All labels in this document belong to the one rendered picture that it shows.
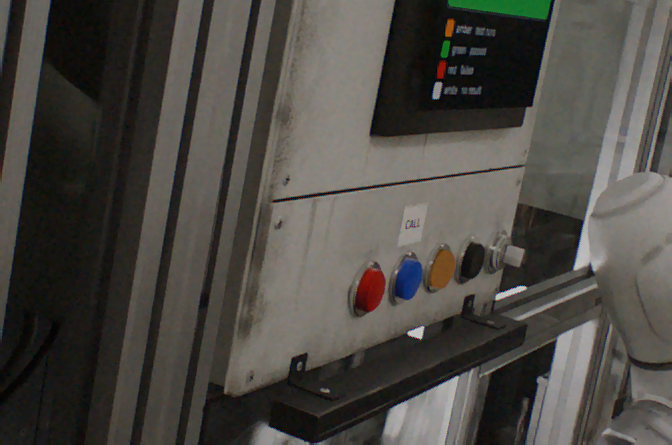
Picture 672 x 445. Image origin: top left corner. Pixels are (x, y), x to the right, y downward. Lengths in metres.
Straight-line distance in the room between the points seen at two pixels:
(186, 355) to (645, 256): 0.55
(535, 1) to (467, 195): 0.16
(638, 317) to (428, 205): 0.32
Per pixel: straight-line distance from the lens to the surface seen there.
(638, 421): 1.24
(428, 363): 0.94
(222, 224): 0.74
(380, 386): 0.87
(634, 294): 1.20
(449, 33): 0.87
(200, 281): 0.74
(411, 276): 0.94
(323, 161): 0.80
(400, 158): 0.90
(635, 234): 1.18
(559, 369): 1.57
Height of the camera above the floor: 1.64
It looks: 10 degrees down
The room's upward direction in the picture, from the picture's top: 11 degrees clockwise
